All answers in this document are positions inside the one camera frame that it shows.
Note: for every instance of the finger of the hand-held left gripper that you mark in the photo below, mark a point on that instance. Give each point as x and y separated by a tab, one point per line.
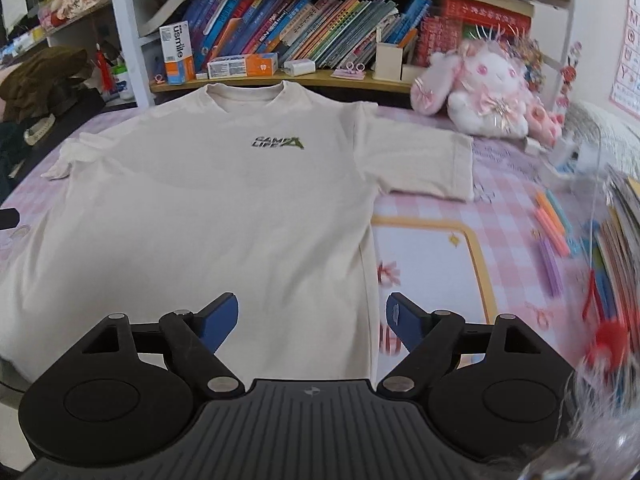
9	218

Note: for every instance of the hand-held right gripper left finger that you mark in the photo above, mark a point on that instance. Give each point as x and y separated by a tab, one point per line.
222	317

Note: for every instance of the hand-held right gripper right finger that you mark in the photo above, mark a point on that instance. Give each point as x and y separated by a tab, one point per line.
402	317

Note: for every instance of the cream t-shirt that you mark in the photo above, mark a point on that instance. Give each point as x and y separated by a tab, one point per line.
200	220

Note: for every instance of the pink checked printed mat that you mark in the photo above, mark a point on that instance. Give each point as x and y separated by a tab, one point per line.
430	260

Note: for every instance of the brown cloth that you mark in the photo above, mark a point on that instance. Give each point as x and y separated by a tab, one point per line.
45	72

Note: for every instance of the purple highlighter pen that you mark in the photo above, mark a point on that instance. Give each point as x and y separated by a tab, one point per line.
550	265

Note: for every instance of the coral highlighter pen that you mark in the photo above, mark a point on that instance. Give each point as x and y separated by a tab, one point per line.
552	235

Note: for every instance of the white plastic bottle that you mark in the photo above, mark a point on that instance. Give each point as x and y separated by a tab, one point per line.
124	85

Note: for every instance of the red tassel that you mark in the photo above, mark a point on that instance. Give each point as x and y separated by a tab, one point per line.
102	67

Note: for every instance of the orange highlighter pen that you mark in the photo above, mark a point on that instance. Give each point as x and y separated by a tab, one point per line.
545	202

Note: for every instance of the red plastic object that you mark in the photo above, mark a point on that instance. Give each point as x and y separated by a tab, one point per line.
607	335

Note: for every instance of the bag of coloured pens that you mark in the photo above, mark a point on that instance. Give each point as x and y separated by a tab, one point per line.
620	230

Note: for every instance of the tall white orange box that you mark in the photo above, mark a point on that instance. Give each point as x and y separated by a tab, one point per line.
175	50

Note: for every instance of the wooden bookshelf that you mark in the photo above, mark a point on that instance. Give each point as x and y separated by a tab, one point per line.
350	82

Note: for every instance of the pink white plush rabbit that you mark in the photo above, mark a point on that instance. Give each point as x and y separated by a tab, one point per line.
490	90

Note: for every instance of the small cream box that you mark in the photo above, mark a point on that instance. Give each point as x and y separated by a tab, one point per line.
412	72

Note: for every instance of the flat white orange box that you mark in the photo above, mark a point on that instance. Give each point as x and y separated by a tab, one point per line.
240	66

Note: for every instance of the cream pen holder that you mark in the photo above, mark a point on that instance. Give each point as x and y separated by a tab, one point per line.
387	62

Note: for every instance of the white charger plug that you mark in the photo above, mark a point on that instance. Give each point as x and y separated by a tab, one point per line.
300	67

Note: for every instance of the row of colourful books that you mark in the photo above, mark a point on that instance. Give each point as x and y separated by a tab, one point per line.
300	25

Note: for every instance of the pink bordered wall poster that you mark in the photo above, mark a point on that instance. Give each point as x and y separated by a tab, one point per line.
627	50

